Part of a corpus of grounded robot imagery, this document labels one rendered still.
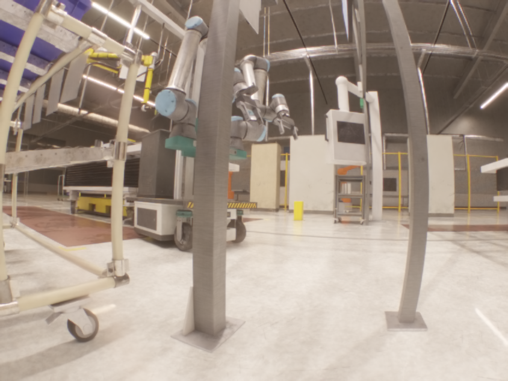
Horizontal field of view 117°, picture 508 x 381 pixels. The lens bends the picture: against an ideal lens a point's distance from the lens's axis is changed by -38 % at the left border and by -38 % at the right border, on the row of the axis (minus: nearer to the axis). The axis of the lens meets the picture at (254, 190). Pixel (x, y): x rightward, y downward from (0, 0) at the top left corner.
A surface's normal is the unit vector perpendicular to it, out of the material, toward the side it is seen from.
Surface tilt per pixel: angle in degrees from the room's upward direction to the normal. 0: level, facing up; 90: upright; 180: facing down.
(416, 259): 90
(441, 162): 90
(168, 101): 95
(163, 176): 90
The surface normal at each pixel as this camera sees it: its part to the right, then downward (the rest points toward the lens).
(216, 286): 0.92, 0.02
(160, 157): 0.77, 0.00
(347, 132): 0.03, -0.11
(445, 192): -0.40, -0.05
